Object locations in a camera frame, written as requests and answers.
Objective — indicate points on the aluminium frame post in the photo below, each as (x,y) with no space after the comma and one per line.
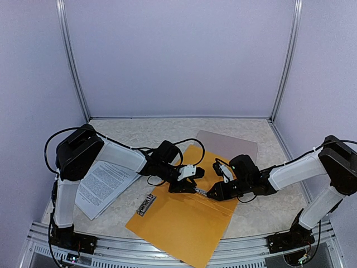
(64,29)
(296,20)

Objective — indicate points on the orange file folder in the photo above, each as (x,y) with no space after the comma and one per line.
(186,226)

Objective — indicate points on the metal folder cover clip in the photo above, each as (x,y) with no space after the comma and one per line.
(145,205)

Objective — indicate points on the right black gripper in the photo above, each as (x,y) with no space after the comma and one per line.
(222,195)

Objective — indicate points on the stack of printed papers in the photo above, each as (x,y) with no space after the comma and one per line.
(101,186)

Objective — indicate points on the metal folder spine clip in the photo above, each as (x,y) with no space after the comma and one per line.
(201,191)

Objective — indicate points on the left aluminium frame post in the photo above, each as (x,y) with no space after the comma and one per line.
(64,29)

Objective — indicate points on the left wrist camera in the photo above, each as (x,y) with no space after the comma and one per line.
(190,171)

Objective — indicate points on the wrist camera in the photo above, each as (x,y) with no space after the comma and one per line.
(190,171)
(223,171)

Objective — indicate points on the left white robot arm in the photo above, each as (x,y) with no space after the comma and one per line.
(76,154)

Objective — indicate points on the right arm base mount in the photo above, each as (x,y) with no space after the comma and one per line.
(288,241)

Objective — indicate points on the translucent grey plastic sheet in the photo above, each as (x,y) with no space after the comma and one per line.
(226,146)

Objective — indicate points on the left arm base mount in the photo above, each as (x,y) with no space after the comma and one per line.
(72,241)

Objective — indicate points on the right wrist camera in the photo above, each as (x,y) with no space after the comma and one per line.
(223,171)

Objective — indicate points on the front aluminium rail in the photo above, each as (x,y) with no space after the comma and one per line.
(250,251)

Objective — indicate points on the right aluminium frame post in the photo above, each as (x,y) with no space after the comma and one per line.
(296,20)

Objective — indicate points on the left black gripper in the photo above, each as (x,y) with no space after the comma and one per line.
(184,185)

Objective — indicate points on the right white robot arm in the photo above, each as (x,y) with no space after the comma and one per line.
(333,158)

